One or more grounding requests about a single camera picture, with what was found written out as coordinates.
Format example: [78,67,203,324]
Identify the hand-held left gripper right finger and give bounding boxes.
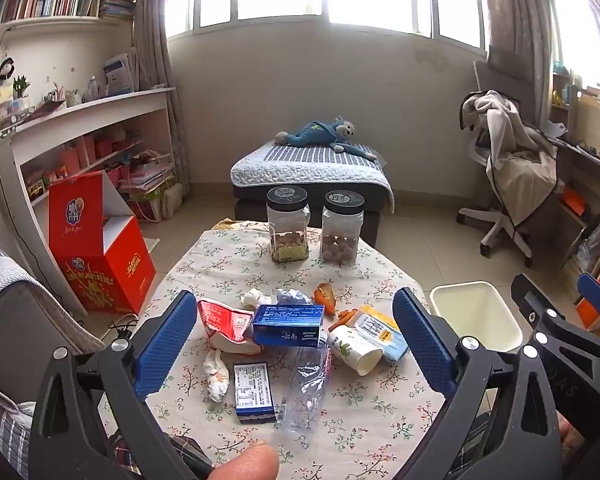
[392,287,563,480]

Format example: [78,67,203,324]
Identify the grey leaning board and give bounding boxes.
[473,46,537,128]

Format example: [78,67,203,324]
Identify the crushed clear plastic bottle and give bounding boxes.
[277,342,333,433]

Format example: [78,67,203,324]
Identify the grey curtain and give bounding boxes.
[485,0,557,128]
[132,0,192,201]

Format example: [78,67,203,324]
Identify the small orange carrot pieces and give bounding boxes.
[329,309,359,332]

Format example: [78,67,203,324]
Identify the grey left curtain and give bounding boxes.
[132,0,192,201]

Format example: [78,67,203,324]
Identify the white trash bin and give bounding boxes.
[429,281,524,353]

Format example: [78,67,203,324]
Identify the small side window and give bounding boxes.
[549,0,600,101]

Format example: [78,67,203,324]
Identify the floral tablecloth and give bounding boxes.
[97,220,461,480]

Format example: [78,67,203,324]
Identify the grey right curtain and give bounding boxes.
[485,0,557,128]

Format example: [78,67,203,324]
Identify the white bookshelf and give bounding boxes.
[0,0,179,311]

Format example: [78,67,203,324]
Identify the stack of papers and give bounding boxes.
[119,152,177,222]

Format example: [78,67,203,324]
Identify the black cable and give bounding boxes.
[100,311,142,343]

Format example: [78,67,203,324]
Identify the large blue box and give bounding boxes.
[251,304,327,348]

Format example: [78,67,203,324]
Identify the leaf-print paper cup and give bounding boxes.
[327,325,383,377]

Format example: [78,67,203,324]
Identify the crumpled bluish paper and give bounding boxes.
[274,287,314,307]

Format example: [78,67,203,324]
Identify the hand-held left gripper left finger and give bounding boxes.
[28,290,216,480]

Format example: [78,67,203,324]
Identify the wooden desk with shelves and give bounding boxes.
[549,72,600,331]

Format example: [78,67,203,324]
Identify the light blue yellow carton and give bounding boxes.
[352,305,410,365]

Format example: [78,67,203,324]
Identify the clear jar with nuts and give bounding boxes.
[266,186,311,263]

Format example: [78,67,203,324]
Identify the dark low bed base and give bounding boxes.
[232,185,381,250]

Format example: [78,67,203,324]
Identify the beige blanket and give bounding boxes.
[461,90,560,243]

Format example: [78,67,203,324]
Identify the red carton box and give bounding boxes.
[48,170,157,316]

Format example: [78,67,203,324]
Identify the striped quilted bed cover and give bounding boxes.
[230,140,396,213]

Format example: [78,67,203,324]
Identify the small blue white-label box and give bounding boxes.
[232,362,277,425]

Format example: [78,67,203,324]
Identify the grey sofa with striped cover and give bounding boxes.
[0,230,107,480]

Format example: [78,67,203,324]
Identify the white fabric bag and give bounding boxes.
[161,182,184,219]

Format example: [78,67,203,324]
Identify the red snack packet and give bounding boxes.
[197,298,261,357]

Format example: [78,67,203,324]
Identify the white office chair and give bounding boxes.
[456,87,562,268]

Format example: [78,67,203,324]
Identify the clear jar with brown balls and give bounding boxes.
[320,189,365,263]

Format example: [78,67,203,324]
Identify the blue and white box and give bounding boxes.
[103,52,134,97]

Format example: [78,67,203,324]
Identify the blue plush monkey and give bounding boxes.
[274,116,379,162]

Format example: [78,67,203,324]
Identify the long twisted white tissue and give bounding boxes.
[202,349,230,403]

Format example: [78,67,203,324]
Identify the person's plaid clothing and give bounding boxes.
[109,432,215,480]

